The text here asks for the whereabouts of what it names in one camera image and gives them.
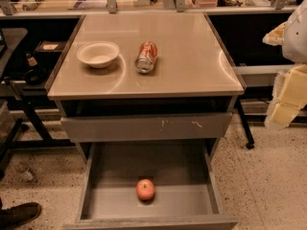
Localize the grey drawer cabinet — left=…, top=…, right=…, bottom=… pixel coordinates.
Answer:
left=47, top=11, right=245, bottom=153

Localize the white paper bowl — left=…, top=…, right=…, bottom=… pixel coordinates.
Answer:
left=77, top=41, right=120, bottom=69

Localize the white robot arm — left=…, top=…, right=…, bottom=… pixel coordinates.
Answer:
left=262, top=0, right=307, bottom=130

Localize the open grey middle drawer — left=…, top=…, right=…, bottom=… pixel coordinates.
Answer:
left=62, top=141, right=237, bottom=230

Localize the red apple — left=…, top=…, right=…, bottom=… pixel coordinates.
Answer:
left=136, top=179, right=155, bottom=200

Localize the closed grey top drawer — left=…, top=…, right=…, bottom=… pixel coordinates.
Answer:
left=61, top=113, right=232, bottom=143

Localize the red soda can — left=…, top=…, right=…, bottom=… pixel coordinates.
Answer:
left=134, top=41, right=157, bottom=74

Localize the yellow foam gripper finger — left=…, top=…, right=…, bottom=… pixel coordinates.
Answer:
left=265, top=64, right=307, bottom=127
left=262, top=22, right=285, bottom=46

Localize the dark brown shoe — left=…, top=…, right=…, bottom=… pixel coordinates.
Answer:
left=0, top=202, right=41, bottom=230

